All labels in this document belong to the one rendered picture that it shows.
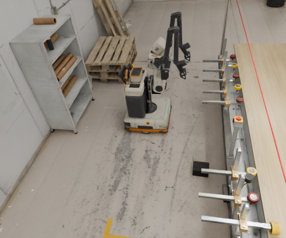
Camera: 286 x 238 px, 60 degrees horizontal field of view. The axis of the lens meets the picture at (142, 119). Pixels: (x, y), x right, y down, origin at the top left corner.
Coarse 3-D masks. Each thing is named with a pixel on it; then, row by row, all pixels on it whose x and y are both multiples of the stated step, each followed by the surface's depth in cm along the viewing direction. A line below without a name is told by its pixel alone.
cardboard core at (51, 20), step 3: (33, 18) 334; (36, 18) 333; (39, 18) 332; (42, 18) 332; (45, 18) 331; (48, 18) 330; (51, 18) 329; (54, 18) 332; (33, 21) 334; (36, 21) 333; (39, 21) 332; (42, 21) 332; (45, 21) 331; (48, 21) 330; (51, 21) 329; (54, 21) 335; (36, 24) 338; (39, 24) 337
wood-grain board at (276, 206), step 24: (240, 48) 370; (264, 48) 363; (240, 72) 323; (264, 72) 318; (264, 96) 283; (264, 120) 255; (264, 144) 232; (264, 168) 213; (264, 192) 197; (264, 216) 183
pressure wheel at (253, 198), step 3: (252, 192) 197; (249, 195) 195; (252, 195) 195; (255, 195) 195; (249, 198) 193; (252, 198) 193; (255, 198) 193; (258, 198) 193; (249, 201) 194; (252, 201) 192; (255, 201) 191
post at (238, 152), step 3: (237, 150) 203; (240, 150) 202; (237, 153) 204; (240, 153) 203; (237, 156) 206; (240, 156) 206; (234, 159) 213; (237, 159) 209; (234, 162) 212; (237, 162) 212; (234, 165) 215; (237, 165) 214; (234, 168) 217; (231, 177) 226
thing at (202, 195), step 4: (200, 196) 205; (204, 196) 204; (208, 196) 203; (212, 196) 202; (216, 196) 202; (220, 196) 202; (224, 196) 201; (228, 196) 201; (232, 196) 201; (228, 200) 201; (232, 200) 200; (244, 200) 197
